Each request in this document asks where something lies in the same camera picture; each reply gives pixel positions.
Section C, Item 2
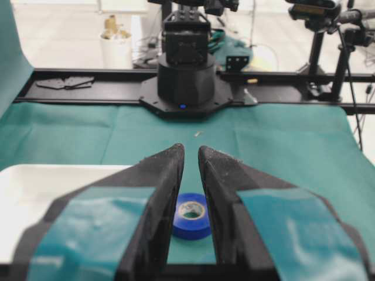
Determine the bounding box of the blue tape roll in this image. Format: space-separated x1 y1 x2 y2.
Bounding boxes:
173 193 211 240

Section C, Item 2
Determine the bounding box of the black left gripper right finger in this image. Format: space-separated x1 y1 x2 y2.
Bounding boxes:
198 146 374 280

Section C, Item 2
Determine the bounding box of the white plastic case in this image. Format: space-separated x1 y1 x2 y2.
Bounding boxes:
1 165 129 264

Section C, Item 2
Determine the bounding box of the black camera stand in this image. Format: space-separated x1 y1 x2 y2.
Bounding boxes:
288 1 374 102

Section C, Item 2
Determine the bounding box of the white bucket with items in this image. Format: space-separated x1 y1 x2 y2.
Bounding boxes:
99 15 132 69

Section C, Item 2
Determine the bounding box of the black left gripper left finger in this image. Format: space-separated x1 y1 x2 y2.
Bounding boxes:
12 143 185 280

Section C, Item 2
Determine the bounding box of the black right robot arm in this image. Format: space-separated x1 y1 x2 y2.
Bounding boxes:
142 1 374 280

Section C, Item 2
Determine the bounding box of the black hanging cable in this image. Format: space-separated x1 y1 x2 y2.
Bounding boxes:
336 25 364 152

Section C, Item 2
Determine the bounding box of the black table rail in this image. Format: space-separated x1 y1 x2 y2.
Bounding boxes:
14 69 374 118

